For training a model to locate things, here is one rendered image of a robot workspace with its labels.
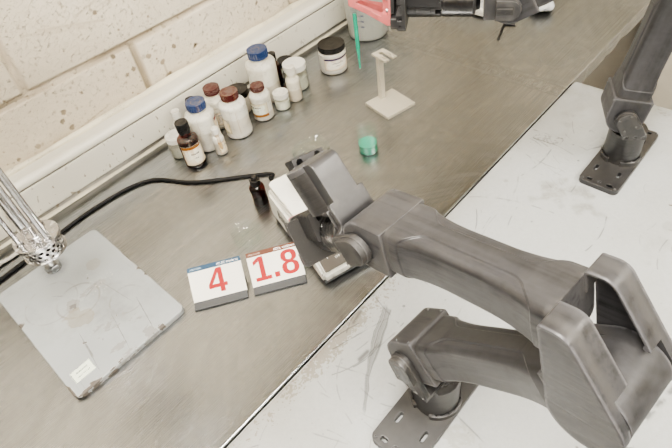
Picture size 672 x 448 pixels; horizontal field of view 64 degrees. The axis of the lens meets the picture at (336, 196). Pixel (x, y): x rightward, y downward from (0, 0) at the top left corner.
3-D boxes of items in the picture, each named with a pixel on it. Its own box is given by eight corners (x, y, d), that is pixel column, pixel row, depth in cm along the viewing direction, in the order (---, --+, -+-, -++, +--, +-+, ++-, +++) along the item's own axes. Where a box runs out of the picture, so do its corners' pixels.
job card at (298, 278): (307, 282, 91) (303, 267, 88) (254, 296, 90) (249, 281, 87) (301, 255, 95) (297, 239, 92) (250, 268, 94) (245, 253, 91)
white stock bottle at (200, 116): (210, 156, 118) (194, 113, 110) (189, 147, 121) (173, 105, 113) (229, 139, 122) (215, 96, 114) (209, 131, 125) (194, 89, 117)
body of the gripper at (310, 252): (282, 223, 72) (296, 225, 65) (347, 191, 75) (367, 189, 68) (302, 267, 73) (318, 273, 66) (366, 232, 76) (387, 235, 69)
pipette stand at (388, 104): (415, 105, 122) (414, 54, 114) (387, 120, 120) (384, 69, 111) (392, 91, 127) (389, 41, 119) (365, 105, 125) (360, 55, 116)
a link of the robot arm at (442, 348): (379, 338, 68) (605, 386, 39) (414, 304, 71) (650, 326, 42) (405, 378, 69) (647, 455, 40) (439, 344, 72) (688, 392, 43)
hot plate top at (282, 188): (358, 195, 93) (357, 192, 92) (296, 226, 89) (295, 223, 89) (324, 159, 101) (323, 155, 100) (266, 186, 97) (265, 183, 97)
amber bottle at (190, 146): (183, 161, 118) (166, 121, 110) (201, 153, 119) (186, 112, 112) (191, 172, 115) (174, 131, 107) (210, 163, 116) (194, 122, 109)
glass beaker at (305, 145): (329, 201, 92) (322, 163, 86) (294, 195, 94) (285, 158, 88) (342, 173, 96) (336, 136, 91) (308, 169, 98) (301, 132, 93)
